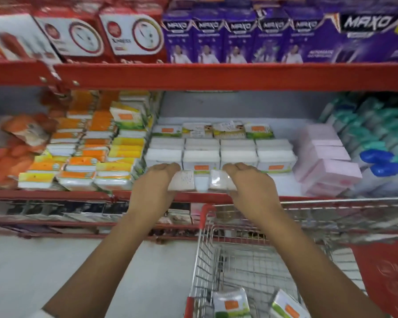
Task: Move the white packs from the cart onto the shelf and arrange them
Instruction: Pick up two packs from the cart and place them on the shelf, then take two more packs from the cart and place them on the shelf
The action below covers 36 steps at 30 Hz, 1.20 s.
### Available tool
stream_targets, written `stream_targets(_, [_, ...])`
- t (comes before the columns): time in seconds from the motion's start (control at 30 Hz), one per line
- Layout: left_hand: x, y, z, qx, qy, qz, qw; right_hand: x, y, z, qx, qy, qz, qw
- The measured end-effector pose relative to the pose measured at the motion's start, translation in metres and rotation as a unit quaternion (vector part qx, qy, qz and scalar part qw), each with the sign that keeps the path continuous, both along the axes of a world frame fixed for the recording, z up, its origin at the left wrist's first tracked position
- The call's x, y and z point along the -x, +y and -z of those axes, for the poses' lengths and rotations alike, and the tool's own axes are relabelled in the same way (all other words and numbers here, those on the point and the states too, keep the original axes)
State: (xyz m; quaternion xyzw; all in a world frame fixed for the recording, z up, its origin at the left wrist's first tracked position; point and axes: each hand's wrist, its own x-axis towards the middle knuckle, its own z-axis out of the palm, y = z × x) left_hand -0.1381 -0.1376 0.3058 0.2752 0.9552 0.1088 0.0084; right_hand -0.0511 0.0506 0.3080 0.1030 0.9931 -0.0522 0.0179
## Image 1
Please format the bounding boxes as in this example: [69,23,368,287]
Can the person's right forearm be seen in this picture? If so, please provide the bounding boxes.
[252,210,387,318]

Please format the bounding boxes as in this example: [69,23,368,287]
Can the person's left forearm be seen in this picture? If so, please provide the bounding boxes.
[41,210,161,318]

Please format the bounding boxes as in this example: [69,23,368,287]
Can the red metal shelf rack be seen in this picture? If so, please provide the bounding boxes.
[0,59,398,242]

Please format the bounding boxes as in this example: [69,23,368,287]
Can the small purple box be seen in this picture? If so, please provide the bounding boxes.
[283,8,323,64]
[192,10,227,64]
[224,10,258,64]
[252,9,288,64]
[162,10,195,64]

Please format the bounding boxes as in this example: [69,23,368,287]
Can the large purple box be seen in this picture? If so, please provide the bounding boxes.
[305,10,398,64]

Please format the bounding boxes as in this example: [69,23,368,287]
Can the person's right hand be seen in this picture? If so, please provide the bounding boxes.
[222,162,282,225]

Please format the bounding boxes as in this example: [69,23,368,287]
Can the pile of orange bags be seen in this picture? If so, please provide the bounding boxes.
[0,113,59,190]

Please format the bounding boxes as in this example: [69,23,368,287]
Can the pile of teal packets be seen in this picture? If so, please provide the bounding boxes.
[319,95,398,161]

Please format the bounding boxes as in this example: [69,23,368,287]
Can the stack of orange yellow packets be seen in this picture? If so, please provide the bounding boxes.
[18,91,161,192]

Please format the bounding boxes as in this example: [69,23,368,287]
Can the red wire shopping cart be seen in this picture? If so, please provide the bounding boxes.
[184,197,398,318]

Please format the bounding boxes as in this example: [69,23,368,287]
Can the stack of pink packets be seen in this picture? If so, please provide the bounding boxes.
[293,124,363,198]

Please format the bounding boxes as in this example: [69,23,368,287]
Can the blue capped white bottle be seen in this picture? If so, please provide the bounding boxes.
[351,150,396,169]
[352,161,398,198]

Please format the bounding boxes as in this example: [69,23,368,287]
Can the person's left hand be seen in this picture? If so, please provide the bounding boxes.
[127,162,182,223]

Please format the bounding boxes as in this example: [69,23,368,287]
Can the white green orange-label packet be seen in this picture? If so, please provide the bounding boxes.
[212,288,252,318]
[270,289,312,318]

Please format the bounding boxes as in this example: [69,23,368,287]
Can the red and white box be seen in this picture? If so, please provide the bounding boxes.
[99,6,168,64]
[33,9,116,64]
[0,6,62,64]

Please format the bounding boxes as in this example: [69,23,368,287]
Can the red plastic cart seat flap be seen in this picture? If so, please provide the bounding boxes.
[349,241,398,318]

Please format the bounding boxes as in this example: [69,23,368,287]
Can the rows of white green packets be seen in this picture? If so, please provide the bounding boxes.
[144,120,298,174]

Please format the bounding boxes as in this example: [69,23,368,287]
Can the white clear-wrapped packet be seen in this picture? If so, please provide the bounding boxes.
[167,169,238,193]

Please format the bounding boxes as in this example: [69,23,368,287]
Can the row of flat dark packets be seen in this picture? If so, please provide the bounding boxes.
[0,199,201,236]

